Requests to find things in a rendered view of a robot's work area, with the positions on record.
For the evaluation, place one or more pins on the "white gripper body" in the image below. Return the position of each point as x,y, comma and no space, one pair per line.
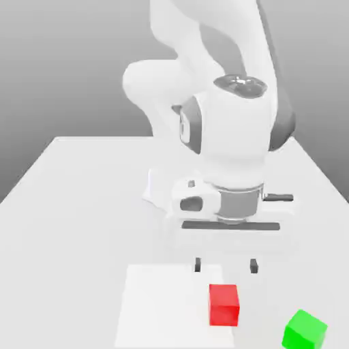
231,240

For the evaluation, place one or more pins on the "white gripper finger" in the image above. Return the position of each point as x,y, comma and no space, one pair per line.
253,266
197,265

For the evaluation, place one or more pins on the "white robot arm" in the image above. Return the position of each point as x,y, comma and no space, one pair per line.
234,128

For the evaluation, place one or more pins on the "small red cube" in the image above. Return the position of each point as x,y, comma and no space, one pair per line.
224,305

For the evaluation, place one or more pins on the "small green cube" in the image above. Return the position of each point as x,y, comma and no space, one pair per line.
304,331

